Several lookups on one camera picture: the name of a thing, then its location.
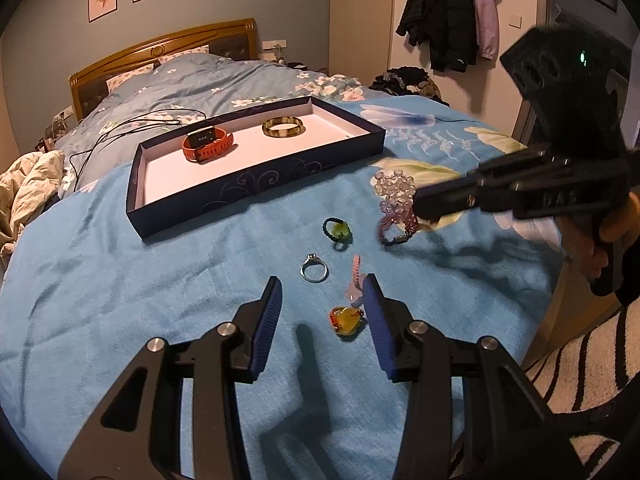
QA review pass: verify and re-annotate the wooden bed headboard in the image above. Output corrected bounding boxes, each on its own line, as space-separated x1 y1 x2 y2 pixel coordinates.
69 18 258 121

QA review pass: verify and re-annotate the black hanging jacket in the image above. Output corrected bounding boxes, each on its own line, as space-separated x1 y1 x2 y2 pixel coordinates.
396 0 481 73

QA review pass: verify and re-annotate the black hair tie green bead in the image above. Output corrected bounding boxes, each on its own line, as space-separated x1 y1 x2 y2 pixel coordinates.
322 217 352 250

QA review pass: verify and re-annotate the purple hanging jacket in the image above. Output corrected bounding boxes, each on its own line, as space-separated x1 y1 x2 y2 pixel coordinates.
465 0 502 61

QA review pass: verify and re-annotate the light blue flower blanket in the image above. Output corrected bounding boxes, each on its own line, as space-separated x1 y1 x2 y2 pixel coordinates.
0 95 566 480

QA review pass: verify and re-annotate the navy shallow cardboard box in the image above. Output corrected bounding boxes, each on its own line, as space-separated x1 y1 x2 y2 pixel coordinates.
125 96 387 245

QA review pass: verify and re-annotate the silver ring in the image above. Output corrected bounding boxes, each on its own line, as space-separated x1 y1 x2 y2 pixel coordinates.
299 252 329 282

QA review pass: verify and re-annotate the amber ring with red cord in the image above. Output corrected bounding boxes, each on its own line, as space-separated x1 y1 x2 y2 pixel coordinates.
327 306 368 338

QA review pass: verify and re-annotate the purple bead bracelet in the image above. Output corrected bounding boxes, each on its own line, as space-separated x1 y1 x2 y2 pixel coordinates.
376 207 420 247

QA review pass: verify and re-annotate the yellow-brown bangle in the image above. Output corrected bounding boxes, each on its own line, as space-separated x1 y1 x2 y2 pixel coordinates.
262 116 307 139

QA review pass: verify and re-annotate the grey-blue floral duvet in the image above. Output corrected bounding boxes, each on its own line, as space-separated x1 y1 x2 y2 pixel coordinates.
52 52 451 196

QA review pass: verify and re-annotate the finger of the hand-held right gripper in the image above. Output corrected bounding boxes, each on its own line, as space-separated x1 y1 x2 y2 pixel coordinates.
479 142 626 181
414 172 521 221

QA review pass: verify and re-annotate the floral pillow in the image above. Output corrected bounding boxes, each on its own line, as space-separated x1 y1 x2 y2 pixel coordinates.
107 45 210 96

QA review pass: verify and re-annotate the pile of dark clothes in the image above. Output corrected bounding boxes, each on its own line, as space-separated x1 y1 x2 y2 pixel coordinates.
370 66 451 106

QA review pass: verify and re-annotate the beige crumpled quilt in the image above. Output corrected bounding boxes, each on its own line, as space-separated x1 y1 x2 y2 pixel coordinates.
0 150 68 281

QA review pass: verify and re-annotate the clear crystal bead bracelet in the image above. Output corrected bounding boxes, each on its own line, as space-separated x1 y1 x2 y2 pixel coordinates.
372 169 418 211

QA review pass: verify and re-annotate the orange smart watch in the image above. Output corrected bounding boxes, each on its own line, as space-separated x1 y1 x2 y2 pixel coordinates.
181 127 236 163

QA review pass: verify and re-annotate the black striped white rug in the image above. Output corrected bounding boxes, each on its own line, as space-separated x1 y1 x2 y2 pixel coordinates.
522 305 640 480

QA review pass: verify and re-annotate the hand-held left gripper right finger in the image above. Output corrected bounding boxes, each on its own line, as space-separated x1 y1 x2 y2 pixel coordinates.
361 274 586 480

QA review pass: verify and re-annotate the person's right hand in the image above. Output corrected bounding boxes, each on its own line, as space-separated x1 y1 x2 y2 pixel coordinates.
560 200 640 281

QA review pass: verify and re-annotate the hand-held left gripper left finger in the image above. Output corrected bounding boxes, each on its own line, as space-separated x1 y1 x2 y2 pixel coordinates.
57 276 284 480

